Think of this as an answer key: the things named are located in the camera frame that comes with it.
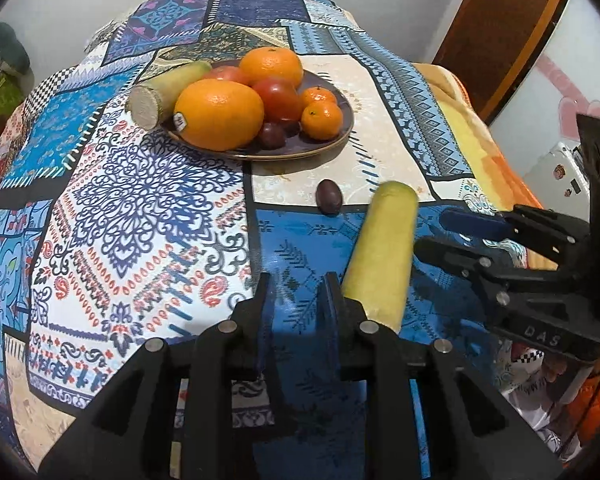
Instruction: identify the small mandarin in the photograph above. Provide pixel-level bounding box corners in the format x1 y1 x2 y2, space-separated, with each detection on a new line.
299 86 340 109
300 102 344 141

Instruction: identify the white plastic appliance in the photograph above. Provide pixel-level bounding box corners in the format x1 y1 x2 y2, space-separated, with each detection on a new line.
522 140 594 209

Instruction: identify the blue patchwork printed blanket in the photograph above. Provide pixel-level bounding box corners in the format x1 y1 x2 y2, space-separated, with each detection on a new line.
0 0 533 480

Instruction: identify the yellow-green sugarcane piece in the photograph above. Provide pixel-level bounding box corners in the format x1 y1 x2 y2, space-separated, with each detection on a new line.
126 60 214 130
339 180 420 335

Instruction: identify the oval orange with sticker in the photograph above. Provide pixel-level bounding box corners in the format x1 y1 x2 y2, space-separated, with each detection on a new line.
173 78 266 152

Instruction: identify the red tomato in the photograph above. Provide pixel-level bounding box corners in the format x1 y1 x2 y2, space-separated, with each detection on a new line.
202 65 251 87
251 76 305 124

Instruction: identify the round orange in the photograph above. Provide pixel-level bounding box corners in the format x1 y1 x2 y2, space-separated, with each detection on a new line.
238 46 305 89

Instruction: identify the orange yellow fleece blanket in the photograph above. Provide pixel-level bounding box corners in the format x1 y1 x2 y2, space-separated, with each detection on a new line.
414 61 600 441

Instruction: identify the grey plush toy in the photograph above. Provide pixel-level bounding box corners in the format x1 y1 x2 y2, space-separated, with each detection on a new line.
0 21 32 79

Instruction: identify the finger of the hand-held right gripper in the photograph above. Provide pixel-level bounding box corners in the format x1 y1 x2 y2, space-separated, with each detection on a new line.
439 204 592 271
414 237 563 313

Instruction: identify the white printed cloth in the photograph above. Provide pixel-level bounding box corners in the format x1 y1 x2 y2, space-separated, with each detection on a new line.
497 339 587 462

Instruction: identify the brown wooden door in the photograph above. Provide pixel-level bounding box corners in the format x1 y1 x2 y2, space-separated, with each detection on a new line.
432 0 574 124

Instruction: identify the purple ceramic plate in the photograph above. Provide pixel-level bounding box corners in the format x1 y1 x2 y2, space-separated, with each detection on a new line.
161 59 355 162

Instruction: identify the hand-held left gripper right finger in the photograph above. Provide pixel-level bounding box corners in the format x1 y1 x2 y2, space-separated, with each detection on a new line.
317 271 566 480

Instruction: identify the dark purple passion fruit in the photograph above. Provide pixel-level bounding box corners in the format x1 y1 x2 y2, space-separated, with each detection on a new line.
257 122 287 150
315 179 342 215

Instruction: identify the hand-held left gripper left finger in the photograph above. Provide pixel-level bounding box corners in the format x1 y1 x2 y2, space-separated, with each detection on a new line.
39 272 302 480

